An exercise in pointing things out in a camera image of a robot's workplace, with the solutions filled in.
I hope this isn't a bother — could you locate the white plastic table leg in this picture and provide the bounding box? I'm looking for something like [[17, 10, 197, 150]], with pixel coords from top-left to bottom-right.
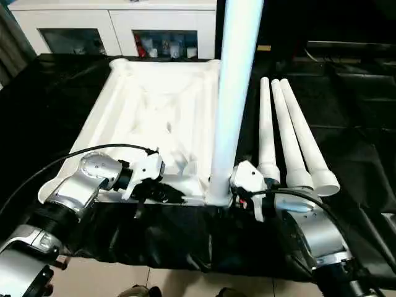
[[206, 0, 265, 207], [280, 78, 341, 197], [256, 77, 282, 181], [270, 79, 315, 191]]

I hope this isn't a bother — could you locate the white plastic table top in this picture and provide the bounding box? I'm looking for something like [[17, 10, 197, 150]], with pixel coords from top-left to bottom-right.
[[37, 58, 233, 209]]

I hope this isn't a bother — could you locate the dark robot waist part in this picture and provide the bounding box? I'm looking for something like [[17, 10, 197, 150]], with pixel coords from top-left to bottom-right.
[[123, 286, 162, 297], [217, 287, 246, 297]]

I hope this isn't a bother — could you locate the black mat cover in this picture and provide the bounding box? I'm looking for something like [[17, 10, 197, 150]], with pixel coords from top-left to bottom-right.
[[0, 46, 396, 284]]

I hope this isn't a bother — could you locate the white glass door cabinet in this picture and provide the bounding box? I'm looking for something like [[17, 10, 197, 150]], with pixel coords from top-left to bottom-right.
[[9, 0, 217, 60]]

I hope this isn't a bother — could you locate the dark metal bar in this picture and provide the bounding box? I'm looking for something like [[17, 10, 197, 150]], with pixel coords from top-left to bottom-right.
[[306, 41, 396, 52]]

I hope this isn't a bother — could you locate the grey curtain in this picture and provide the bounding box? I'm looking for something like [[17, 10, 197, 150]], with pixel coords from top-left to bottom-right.
[[0, 0, 38, 89]]

